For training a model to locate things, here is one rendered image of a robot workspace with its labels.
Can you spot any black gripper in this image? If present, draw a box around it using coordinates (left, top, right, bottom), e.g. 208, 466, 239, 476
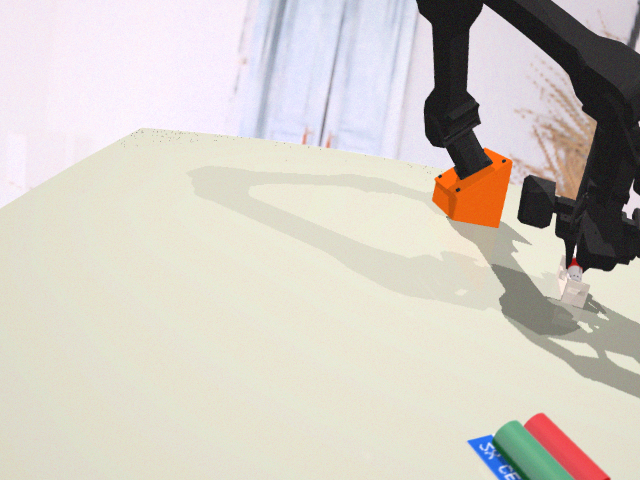
517, 158, 640, 270

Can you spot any white and red cylindrical battery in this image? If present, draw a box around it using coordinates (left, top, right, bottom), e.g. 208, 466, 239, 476
567, 243, 582, 282

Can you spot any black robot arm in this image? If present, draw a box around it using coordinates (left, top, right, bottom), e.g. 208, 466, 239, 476
416, 0, 640, 272

